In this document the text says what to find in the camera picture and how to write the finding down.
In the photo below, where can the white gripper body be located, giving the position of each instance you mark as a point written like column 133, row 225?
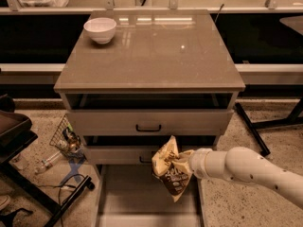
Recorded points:
column 198, row 164

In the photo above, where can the brown chip bag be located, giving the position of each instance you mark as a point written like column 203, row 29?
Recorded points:
column 163, row 169

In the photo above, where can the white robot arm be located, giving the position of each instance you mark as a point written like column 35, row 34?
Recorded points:
column 242, row 165

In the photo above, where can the top grey drawer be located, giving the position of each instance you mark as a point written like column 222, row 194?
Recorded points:
column 149, row 122

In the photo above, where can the middle grey drawer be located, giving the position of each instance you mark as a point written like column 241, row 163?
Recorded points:
column 120, row 155

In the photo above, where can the open bottom grey drawer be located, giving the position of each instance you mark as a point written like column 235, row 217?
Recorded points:
column 131, row 197

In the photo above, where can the grey drawer cabinet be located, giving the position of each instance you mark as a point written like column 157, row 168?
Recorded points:
column 157, row 60

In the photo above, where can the black table leg right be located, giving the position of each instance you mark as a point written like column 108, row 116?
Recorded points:
column 264, row 151

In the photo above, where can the blue tape cross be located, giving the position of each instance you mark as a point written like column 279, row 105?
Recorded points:
column 74, row 164

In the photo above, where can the clear plastic bottle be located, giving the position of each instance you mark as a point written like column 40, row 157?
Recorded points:
column 46, row 164

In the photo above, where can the white ceramic bowl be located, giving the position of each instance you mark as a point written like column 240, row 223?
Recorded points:
column 100, row 30

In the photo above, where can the dark tray left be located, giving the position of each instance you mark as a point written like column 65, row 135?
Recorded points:
column 11, row 126

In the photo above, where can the black stand base left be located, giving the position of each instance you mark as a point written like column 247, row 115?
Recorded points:
column 56, row 209

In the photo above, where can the wire mesh basket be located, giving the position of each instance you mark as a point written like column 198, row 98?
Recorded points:
column 66, row 141

